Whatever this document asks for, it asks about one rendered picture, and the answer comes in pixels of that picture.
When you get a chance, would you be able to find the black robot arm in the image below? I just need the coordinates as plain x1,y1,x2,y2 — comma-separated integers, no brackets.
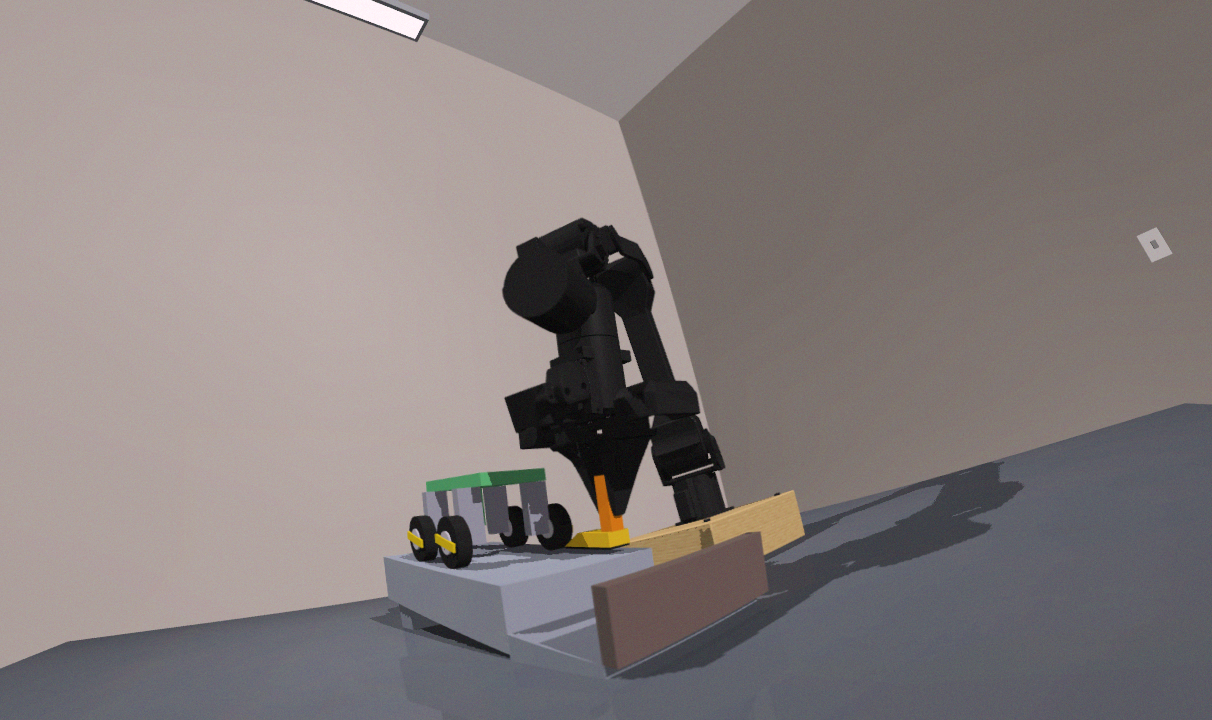
502,217,734,526

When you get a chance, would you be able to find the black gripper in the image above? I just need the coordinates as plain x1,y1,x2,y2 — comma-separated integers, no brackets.
519,335,701,516

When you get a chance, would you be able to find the green wheeled trolley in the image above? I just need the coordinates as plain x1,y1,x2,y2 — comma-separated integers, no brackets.
407,467,574,568

